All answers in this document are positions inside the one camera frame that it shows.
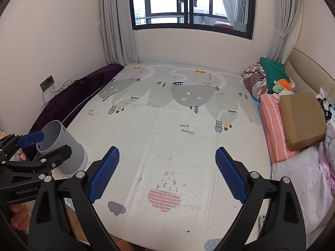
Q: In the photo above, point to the person's left hand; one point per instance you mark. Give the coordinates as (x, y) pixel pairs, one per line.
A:
(21, 217)

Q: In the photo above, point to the dark wall socket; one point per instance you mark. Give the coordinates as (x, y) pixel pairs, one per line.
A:
(47, 83)

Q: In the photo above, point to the striped blanket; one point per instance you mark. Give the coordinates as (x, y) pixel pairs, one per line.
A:
(255, 83)

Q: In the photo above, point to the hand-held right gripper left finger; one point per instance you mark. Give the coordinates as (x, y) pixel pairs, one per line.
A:
(103, 175)

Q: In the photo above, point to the grey curtain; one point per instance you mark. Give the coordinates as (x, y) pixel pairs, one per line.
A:
(115, 26)
(290, 18)

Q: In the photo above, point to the black framed window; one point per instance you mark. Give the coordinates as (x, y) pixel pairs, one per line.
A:
(167, 5)

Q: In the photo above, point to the purple blanket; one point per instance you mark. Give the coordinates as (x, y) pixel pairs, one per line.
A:
(86, 86)

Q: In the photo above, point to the green towel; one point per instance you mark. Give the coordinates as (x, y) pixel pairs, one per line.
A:
(273, 70)

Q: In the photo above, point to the green and orange plush toy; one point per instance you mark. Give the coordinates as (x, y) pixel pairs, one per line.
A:
(281, 85)

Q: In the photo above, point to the grey round bin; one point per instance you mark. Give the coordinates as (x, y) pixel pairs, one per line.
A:
(65, 146)

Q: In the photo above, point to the white plastic bag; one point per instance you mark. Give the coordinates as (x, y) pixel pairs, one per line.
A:
(295, 175)

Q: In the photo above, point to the beige headboard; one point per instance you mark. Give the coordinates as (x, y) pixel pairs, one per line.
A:
(311, 70)

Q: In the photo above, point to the pink striped quilt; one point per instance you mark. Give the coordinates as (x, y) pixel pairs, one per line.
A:
(272, 123)

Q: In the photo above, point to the cardboard box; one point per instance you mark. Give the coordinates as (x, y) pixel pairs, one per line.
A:
(301, 117)

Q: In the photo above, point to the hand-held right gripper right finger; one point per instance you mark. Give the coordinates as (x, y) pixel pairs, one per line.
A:
(231, 175)

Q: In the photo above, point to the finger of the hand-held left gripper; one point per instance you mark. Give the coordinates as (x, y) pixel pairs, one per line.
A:
(55, 157)
(30, 139)

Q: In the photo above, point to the lilac cloth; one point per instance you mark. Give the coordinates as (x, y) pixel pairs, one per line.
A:
(328, 157)

